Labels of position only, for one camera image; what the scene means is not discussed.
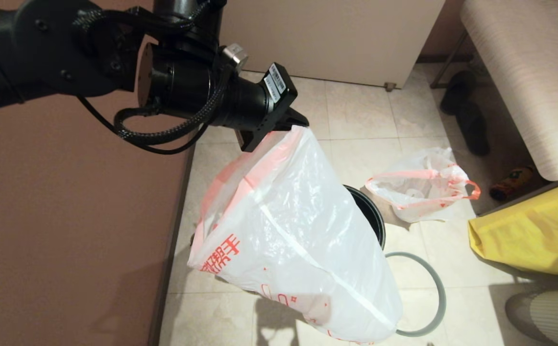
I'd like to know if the white plastic bag orange trim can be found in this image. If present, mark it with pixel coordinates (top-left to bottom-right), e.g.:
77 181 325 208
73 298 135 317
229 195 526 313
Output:
187 126 403 344

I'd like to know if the black round trash bin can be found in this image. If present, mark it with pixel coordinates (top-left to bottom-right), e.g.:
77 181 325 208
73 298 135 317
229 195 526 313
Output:
344 185 387 250

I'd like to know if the used white printed trash bag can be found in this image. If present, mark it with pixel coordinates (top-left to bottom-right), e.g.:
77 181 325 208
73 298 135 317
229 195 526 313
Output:
365 147 481 224

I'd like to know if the grey bin rim ring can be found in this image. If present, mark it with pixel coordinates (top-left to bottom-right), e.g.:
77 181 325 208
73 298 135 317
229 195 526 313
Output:
385 251 447 337

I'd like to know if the yellow fabric bag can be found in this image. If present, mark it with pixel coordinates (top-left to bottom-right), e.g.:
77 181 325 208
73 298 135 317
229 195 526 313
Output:
468 177 558 275

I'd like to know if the white door panel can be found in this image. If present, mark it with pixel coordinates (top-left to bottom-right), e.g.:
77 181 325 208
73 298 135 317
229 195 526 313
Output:
221 0 447 88

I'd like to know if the dark metal bench leg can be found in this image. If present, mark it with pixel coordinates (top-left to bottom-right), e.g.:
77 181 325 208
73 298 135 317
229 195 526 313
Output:
430 30 469 88

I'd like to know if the black slipper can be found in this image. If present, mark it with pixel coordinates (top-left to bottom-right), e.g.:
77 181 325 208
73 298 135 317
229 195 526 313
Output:
457 103 491 156
441 70 477 115

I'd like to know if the orange brown shoe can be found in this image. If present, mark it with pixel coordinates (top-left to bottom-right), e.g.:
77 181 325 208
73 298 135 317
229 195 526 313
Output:
489 166 535 201

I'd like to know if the wood grain bench top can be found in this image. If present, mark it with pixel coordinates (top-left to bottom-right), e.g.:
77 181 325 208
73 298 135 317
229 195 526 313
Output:
461 0 558 181

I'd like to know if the grey ribbed cylinder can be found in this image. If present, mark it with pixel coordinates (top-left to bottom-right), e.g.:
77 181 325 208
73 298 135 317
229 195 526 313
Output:
505 288 558 346

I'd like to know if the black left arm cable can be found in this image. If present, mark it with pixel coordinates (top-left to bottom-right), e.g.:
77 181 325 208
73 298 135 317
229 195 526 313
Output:
76 62 234 155

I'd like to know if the black wrist camera unit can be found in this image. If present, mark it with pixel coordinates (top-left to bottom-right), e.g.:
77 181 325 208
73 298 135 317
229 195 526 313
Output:
153 0 249 68

